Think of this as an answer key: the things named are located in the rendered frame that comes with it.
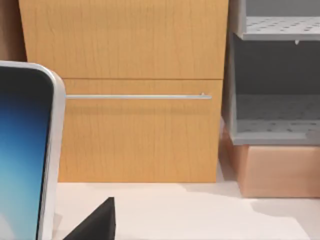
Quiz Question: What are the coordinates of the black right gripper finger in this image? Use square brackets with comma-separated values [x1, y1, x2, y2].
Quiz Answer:
[62, 196, 117, 240]

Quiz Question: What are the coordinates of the brown wooden cupboard side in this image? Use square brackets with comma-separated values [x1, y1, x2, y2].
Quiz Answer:
[0, 0, 28, 63]

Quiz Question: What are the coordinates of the grey pierced drawer inside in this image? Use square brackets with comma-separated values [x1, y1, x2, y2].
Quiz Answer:
[236, 0, 320, 41]

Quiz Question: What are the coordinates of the plain wooden drawer front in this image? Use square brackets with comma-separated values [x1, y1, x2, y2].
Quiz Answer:
[17, 0, 230, 81]

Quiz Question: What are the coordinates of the white smartphone with blue screen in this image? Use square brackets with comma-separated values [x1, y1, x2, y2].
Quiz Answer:
[0, 60, 67, 240]

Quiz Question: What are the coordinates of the salmon-coloured box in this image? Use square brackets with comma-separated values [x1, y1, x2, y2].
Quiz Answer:
[219, 117, 320, 199]

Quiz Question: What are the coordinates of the wooden drawer front with handle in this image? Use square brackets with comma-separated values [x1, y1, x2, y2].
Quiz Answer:
[57, 78, 224, 184]

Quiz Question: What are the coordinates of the long metal drawer handle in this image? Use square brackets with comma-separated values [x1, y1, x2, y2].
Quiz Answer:
[65, 92, 213, 101]

